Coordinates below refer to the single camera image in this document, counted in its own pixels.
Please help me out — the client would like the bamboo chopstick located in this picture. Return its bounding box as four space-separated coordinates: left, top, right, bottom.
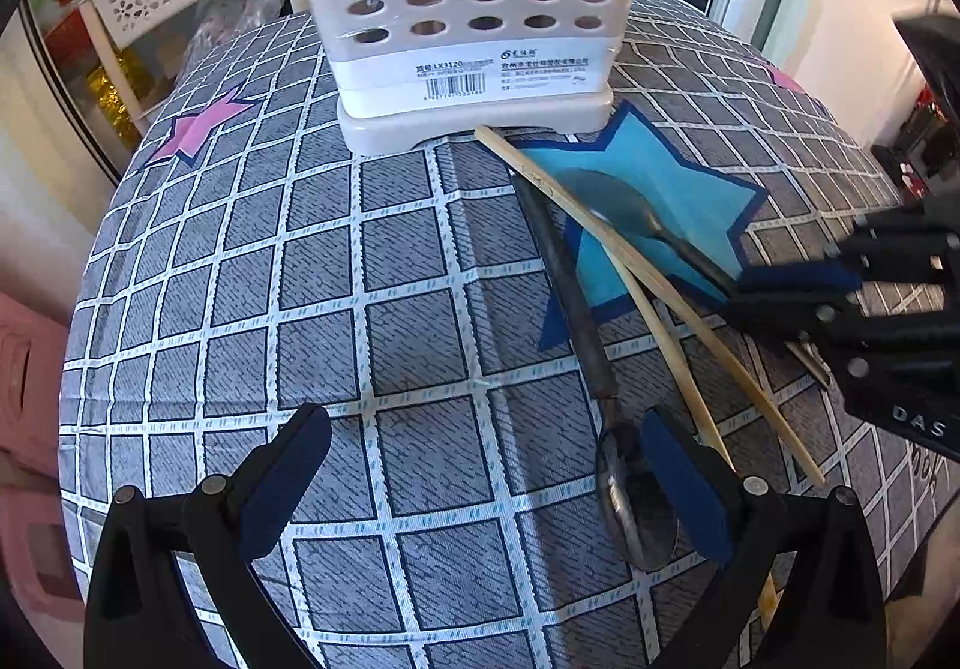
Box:
516 161 782 626
475 126 826 488

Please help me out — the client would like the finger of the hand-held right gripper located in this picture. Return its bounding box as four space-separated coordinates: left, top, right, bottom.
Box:
731 300 960 370
737 198 960 299

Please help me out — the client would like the clear plastic bag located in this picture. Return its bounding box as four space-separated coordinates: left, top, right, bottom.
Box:
178 0 295 79

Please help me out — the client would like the golden foil package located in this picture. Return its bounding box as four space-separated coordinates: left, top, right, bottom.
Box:
85 63 145 146

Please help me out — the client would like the grey checked star tablecloth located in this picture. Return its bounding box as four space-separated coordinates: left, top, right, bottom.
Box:
58 0 960 669

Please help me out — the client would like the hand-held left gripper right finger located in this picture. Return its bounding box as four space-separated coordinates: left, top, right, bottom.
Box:
641 406 886 669

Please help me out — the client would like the white plastic utensil holder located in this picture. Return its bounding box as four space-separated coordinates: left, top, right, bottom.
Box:
285 0 652 158

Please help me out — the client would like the black handled metal spoon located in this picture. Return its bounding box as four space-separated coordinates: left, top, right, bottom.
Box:
514 170 683 574
559 168 743 296

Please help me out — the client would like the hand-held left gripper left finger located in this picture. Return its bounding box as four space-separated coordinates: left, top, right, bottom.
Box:
82 404 331 669

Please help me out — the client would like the black cabinet with red items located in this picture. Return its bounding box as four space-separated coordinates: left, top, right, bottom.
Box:
874 15 960 194

